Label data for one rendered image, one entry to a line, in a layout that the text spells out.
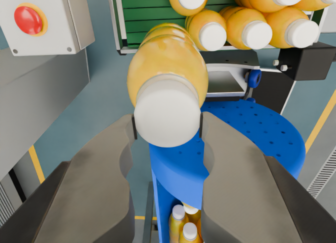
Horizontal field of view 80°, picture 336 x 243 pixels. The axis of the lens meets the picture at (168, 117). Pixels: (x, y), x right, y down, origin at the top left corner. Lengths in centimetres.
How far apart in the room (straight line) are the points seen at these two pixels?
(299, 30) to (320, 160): 210
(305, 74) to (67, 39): 46
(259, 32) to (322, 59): 21
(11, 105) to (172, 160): 72
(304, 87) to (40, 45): 172
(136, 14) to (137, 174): 177
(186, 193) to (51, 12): 33
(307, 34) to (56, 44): 38
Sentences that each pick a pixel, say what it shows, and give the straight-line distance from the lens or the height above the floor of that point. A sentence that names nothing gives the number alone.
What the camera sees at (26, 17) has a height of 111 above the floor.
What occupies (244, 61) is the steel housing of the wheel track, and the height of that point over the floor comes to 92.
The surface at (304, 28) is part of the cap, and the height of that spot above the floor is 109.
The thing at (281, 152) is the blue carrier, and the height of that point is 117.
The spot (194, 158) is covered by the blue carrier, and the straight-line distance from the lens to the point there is 33.
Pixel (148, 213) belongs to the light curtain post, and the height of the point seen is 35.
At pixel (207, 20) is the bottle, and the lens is 37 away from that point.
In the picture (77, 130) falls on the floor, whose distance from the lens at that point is 191.
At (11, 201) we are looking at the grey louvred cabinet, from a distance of 260.
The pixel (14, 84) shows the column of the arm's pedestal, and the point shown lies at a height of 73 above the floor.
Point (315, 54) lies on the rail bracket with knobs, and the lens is 52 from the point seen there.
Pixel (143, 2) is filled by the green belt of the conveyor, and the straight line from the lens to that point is 52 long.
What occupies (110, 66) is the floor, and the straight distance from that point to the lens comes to 154.
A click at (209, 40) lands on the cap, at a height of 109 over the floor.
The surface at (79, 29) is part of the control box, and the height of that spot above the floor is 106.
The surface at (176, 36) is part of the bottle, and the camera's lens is 18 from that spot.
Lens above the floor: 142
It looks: 58 degrees down
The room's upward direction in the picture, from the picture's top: 179 degrees counter-clockwise
